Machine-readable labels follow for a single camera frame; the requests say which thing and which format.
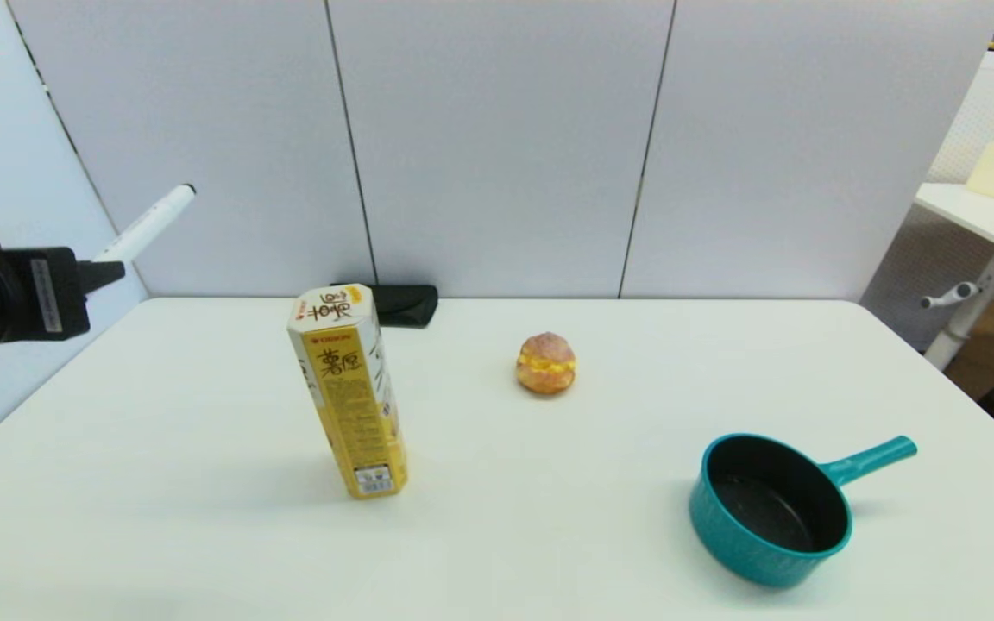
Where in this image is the teal plastic saucepan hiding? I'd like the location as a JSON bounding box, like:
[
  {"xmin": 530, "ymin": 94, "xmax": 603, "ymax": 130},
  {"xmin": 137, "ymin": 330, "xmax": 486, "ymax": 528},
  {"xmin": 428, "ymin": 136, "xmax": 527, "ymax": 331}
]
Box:
[{"xmin": 689, "ymin": 433, "xmax": 919, "ymax": 590}]

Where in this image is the black pouch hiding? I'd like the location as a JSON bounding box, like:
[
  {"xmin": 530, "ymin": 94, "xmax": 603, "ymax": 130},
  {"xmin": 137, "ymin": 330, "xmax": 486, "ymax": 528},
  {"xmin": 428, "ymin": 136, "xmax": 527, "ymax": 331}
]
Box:
[{"xmin": 330, "ymin": 283, "xmax": 439, "ymax": 329}]

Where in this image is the cream puff bread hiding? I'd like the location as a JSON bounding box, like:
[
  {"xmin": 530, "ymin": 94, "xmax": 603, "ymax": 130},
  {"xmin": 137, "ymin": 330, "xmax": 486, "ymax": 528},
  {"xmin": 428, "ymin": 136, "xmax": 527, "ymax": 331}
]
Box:
[{"xmin": 515, "ymin": 332, "xmax": 576, "ymax": 396}]

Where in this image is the white desk leg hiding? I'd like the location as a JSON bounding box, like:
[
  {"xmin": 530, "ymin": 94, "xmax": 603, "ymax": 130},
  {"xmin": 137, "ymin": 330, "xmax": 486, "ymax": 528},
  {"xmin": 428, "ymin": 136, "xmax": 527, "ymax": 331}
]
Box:
[{"xmin": 924, "ymin": 246, "xmax": 994, "ymax": 370}]

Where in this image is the yellow hexagonal chips box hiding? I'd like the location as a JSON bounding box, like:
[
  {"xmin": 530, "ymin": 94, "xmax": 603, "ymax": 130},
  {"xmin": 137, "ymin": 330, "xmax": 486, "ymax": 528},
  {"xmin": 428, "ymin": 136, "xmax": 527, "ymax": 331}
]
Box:
[{"xmin": 287, "ymin": 284, "xmax": 409, "ymax": 499}]

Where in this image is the white side desk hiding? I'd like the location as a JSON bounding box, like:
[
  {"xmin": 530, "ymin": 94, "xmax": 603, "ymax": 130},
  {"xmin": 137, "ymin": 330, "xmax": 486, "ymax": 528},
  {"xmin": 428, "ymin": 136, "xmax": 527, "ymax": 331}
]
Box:
[{"xmin": 915, "ymin": 179, "xmax": 994, "ymax": 273}]

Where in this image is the white desk crank handle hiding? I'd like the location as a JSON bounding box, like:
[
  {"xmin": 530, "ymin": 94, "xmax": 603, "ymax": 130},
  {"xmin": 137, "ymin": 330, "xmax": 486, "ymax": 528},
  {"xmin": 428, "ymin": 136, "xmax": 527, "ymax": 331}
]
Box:
[{"xmin": 922, "ymin": 280, "xmax": 979, "ymax": 309}]

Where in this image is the white marker with black caps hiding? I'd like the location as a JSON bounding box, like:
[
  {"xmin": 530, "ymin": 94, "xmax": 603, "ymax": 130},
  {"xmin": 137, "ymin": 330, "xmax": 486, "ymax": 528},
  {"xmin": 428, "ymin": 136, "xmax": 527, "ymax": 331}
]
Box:
[{"xmin": 91, "ymin": 184, "xmax": 198, "ymax": 264}]

